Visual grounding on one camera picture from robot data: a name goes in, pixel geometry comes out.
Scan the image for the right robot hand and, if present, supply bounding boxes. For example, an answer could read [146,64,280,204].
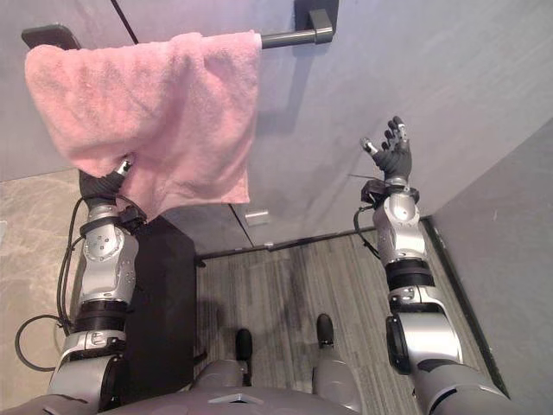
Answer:
[359,115,413,181]

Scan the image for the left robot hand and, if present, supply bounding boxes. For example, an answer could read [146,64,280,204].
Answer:
[78,155,137,200]

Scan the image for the pink towel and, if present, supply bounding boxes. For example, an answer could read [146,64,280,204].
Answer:
[24,29,264,217]

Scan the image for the black washtable cabinet side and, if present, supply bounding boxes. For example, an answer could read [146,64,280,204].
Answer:
[115,212,198,401]

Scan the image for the black floor baseboard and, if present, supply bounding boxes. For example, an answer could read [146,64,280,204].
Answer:
[421,215,513,401]

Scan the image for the dark grey towel bar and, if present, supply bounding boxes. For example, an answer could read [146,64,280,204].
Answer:
[21,0,340,51]

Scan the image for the right robot leg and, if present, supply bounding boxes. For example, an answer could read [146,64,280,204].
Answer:
[311,313,363,401]

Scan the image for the robot leg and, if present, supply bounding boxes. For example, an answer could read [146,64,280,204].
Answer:
[311,313,363,401]
[194,328,254,390]

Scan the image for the left robot leg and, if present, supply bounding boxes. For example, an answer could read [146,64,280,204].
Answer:
[194,328,254,390]

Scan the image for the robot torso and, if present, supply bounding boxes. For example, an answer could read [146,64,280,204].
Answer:
[0,382,364,415]

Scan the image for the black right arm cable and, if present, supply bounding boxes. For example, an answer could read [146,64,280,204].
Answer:
[353,206,384,260]

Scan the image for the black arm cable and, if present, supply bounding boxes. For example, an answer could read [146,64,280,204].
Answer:
[14,196,87,373]
[353,206,384,260]

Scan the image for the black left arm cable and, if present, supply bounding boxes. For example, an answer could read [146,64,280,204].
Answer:
[14,196,87,373]

